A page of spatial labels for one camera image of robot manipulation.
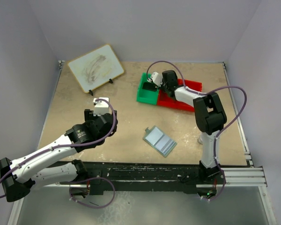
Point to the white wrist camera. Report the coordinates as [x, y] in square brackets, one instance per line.
[100, 106]
[156, 78]

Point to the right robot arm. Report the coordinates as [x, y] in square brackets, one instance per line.
[210, 119]

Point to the green plastic bin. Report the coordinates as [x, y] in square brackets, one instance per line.
[145, 96]

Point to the black card in green bin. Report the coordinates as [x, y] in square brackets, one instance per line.
[149, 86]

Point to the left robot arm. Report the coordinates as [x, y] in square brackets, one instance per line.
[19, 176]

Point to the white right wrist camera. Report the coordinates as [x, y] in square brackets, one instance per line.
[156, 78]

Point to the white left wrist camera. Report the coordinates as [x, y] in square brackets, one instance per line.
[100, 106]

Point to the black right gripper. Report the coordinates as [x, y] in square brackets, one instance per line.
[163, 83]

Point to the aluminium frame rail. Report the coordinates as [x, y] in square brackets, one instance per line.
[151, 194]

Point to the teal leather card holder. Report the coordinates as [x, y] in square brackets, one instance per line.
[159, 141]

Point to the yellow framed whiteboard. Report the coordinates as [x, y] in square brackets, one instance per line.
[96, 68]

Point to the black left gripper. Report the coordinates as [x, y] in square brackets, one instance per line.
[89, 117]

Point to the red double plastic bin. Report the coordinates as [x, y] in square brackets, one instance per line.
[165, 101]

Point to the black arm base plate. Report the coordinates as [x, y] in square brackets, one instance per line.
[145, 177]

